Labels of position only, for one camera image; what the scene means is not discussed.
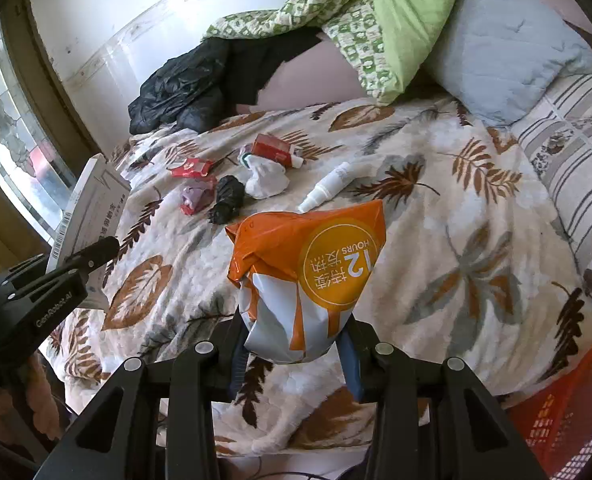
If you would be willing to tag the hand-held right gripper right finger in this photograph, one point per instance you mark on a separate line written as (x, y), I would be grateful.
(351, 366)

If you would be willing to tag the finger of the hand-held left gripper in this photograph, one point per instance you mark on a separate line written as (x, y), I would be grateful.
(96, 251)

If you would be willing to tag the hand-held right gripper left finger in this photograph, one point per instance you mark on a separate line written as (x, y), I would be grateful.
(238, 362)

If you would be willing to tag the white cardboard box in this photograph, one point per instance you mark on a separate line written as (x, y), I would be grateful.
(93, 200)

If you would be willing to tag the orange white plastic package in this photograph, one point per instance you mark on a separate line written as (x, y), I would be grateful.
(296, 280)

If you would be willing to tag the red snack packet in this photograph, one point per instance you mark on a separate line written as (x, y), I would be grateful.
(192, 167)

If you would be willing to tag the white tissue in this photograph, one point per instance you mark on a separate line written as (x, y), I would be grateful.
(266, 180)

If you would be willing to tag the red carton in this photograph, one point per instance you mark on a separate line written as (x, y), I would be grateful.
(271, 147)

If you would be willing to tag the red plastic basket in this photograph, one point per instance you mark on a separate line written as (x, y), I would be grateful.
(571, 410)

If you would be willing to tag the person's left forearm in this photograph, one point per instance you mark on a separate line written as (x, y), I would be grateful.
(16, 405)

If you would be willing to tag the purple wrapper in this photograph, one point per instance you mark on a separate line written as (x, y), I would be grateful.
(196, 197)

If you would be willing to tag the black plastic bag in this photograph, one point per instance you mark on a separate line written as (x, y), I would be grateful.
(227, 200)

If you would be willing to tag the leaf print blanket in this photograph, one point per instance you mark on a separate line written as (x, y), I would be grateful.
(426, 240)

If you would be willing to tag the white spray bottle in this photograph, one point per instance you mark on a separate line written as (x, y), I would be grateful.
(326, 186)

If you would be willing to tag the black jacket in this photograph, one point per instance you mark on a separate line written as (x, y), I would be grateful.
(191, 85)

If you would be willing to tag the small white tube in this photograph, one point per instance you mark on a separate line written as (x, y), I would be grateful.
(297, 161)

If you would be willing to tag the pink bed sheet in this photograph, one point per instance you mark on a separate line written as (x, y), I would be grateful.
(311, 80)

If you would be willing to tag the striped grey pillow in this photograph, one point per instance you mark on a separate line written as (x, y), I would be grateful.
(576, 150)

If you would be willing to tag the light blue pillow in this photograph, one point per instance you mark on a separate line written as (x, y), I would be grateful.
(506, 45)

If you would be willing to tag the green patterned quilt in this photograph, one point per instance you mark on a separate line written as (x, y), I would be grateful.
(396, 10)

